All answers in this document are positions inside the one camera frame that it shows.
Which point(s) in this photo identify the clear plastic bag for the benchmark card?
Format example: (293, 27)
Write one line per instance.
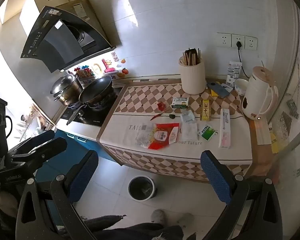
(162, 137)

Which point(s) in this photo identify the long white and pink box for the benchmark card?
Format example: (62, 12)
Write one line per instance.
(225, 127)

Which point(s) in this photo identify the black frying pan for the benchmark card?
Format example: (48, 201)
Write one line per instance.
(96, 88)

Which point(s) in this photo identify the red wrapper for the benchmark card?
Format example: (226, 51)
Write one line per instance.
(161, 107)

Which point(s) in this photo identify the bundle of chopsticks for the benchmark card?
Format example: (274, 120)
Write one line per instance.
(190, 57)

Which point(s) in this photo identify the black range hood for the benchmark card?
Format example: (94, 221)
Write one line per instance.
(57, 42)

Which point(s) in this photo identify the white and pink electric kettle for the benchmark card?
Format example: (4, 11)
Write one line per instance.
(257, 90)

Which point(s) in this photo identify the checkered tablecloth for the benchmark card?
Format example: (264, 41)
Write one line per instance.
(150, 97)

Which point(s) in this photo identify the green and white medicine box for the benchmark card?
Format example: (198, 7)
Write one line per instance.
(180, 102)

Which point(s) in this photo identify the pink wall sticker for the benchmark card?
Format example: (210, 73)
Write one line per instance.
(107, 66)

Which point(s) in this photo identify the white envelope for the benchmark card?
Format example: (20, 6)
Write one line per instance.
(262, 133)

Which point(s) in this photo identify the sliding glass door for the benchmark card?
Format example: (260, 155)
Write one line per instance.
(297, 105)

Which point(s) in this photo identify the black gas stove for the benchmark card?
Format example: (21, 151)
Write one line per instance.
(90, 118)

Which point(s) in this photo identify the white wall socket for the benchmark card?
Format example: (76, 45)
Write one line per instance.
(234, 38)
(251, 43)
(223, 40)

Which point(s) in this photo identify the yellow sponge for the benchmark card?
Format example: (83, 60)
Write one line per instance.
(214, 93)

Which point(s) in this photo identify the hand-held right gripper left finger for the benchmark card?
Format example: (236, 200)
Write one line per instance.
(83, 176)

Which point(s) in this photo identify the yellow slim box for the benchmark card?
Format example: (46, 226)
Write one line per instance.
(206, 110)

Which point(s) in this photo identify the grey slipper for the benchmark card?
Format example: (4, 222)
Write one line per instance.
(158, 216)

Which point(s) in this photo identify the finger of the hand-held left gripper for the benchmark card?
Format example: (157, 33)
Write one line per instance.
(55, 145)
(43, 136)

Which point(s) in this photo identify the white bowl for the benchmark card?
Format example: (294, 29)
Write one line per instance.
(240, 86)

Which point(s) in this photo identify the green and white sachet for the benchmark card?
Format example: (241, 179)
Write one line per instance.
(208, 132)

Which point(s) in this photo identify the yellow fruit wall sticker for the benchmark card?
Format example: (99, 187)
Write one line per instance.
(120, 75)

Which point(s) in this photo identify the brown wooden side cabinet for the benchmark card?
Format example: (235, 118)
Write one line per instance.
(258, 157)

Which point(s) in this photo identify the yellow paper sheet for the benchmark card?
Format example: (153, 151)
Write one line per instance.
(275, 143)

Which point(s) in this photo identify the yellow oval wall sticker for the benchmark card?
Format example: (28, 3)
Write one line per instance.
(97, 68)

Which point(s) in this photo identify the person's left hand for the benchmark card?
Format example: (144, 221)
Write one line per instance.
(6, 203)

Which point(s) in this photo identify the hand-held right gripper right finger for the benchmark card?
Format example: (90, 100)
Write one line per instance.
(215, 177)

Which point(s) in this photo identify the round dark trash bin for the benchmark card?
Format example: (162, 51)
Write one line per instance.
(142, 188)

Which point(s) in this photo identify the dark fleece clothing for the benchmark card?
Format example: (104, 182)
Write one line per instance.
(130, 232)

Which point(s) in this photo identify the cream chopstick holder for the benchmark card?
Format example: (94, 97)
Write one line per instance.
(192, 80)

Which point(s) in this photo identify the clear white sachet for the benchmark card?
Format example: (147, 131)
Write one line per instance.
(188, 117)

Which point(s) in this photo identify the white and blue carton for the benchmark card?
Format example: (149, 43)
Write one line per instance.
(232, 73)

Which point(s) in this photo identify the orange tomato wall sticker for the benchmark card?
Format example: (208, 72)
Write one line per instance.
(125, 71)

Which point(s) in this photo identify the grey blue phone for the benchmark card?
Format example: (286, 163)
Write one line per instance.
(221, 90)

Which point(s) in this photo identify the blue kitchen cabinet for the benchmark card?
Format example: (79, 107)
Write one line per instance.
(95, 143)

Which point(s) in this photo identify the wooden hood duct cover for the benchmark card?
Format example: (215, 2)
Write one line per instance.
(95, 20)

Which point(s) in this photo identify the colourful cluster wall sticker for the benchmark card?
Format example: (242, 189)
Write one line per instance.
(85, 73)

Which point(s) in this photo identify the steel pot with lid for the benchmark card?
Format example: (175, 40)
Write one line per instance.
(65, 85)

